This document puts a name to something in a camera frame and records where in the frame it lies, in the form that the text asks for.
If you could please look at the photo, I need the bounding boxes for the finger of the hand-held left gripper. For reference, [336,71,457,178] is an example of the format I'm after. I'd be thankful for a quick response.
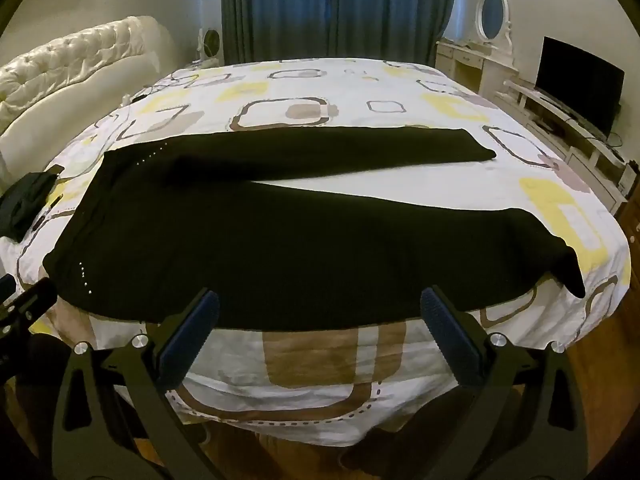
[0,276,58,341]

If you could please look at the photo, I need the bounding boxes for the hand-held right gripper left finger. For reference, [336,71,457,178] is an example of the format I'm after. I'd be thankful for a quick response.
[50,287,226,480]

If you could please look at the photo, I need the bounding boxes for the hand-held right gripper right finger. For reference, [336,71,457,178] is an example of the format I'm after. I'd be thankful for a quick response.
[415,285,591,480]

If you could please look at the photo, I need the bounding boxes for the black pants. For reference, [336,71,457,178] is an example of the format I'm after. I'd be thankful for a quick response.
[42,127,587,333]

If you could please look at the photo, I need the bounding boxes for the folded dark cloth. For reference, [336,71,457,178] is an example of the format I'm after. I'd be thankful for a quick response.
[0,172,60,241]

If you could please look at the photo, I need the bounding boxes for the white television stand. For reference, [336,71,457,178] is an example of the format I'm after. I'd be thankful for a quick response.
[502,80,640,211]

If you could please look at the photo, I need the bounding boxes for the white tufted headboard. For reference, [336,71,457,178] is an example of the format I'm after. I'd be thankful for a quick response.
[0,15,166,171]

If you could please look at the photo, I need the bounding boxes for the bed with patterned sheet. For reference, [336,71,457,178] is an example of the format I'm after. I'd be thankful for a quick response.
[0,57,632,448]

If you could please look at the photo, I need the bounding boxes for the white dressing table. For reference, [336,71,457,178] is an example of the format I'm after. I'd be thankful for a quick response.
[435,40,521,98]

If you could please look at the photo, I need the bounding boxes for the black television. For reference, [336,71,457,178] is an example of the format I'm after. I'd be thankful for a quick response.
[535,36,626,138]

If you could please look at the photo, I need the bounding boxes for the white round fan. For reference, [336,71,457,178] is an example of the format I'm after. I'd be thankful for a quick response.
[197,27,223,66]

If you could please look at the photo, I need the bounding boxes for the white oval vanity mirror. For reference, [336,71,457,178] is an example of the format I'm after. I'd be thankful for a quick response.
[475,0,516,56]

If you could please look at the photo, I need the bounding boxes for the blue curtain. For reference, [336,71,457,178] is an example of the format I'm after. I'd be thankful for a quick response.
[220,0,458,66]

